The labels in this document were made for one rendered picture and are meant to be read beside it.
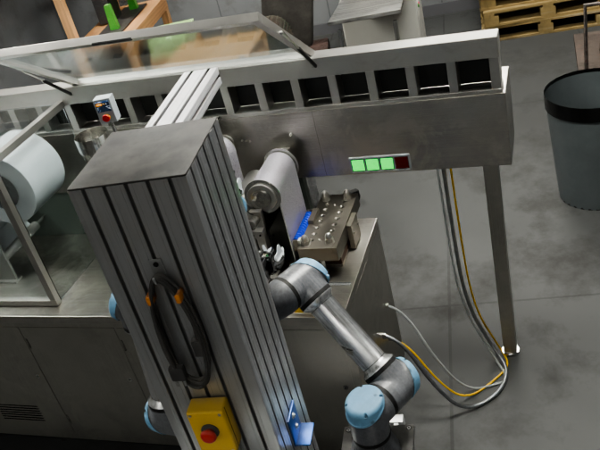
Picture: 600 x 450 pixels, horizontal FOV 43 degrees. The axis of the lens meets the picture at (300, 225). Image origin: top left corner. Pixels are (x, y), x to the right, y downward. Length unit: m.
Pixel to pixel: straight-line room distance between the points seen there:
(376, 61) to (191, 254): 1.57
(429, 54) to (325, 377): 1.29
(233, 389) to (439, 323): 2.44
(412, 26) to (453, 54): 3.67
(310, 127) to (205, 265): 1.64
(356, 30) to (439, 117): 3.65
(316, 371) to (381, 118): 1.02
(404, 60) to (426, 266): 1.85
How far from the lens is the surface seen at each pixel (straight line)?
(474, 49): 2.85
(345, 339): 2.31
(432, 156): 3.05
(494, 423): 3.56
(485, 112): 2.94
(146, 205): 1.49
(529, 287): 4.25
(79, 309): 3.34
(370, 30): 6.55
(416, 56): 2.88
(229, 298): 1.58
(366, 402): 2.25
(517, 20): 7.47
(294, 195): 3.07
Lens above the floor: 2.62
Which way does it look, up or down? 31 degrees down
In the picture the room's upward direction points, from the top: 15 degrees counter-clockwise
